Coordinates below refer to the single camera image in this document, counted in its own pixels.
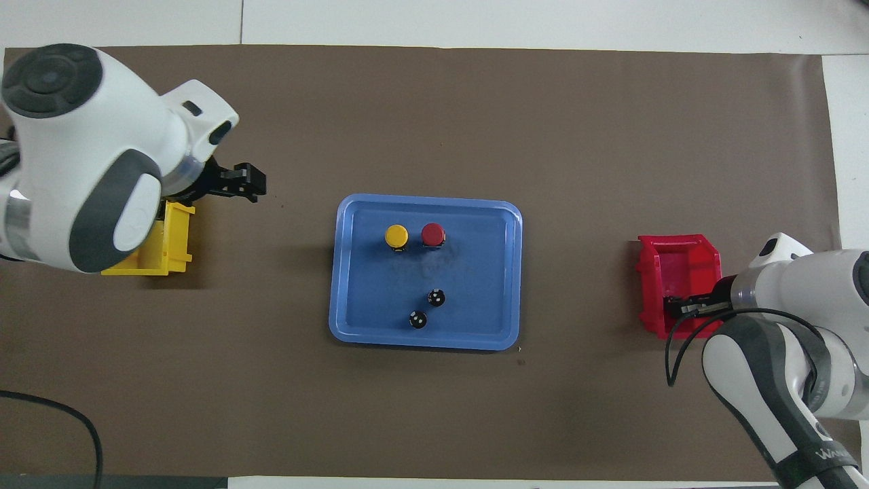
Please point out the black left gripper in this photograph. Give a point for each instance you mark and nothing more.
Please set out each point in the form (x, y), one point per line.
(214, 180)

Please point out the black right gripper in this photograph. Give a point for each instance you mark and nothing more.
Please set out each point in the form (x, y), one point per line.
(723, 299)

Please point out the red push button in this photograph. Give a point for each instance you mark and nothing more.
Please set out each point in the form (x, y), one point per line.
(432, 234)
(672, 304)

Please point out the yellow push button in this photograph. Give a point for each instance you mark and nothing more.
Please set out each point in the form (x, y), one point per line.
(396, 236)

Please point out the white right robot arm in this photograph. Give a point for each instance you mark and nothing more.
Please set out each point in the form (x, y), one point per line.
(781, 285)

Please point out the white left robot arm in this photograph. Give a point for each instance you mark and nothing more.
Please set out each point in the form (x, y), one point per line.
(68, 136)

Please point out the blue plastic tray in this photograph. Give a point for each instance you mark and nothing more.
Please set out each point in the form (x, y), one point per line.
(380, 272)

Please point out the red plastic storage bin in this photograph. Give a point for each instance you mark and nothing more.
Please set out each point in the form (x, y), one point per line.
(679, 265)

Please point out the yellow plastic storage bin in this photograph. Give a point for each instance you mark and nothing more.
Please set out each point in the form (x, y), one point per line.
(173, 238)

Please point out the brown paper table mat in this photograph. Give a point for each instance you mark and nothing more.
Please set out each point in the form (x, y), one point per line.
(434, 122)

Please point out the black push button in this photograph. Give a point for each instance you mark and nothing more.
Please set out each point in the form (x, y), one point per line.
(436, 297)
(418, 319)

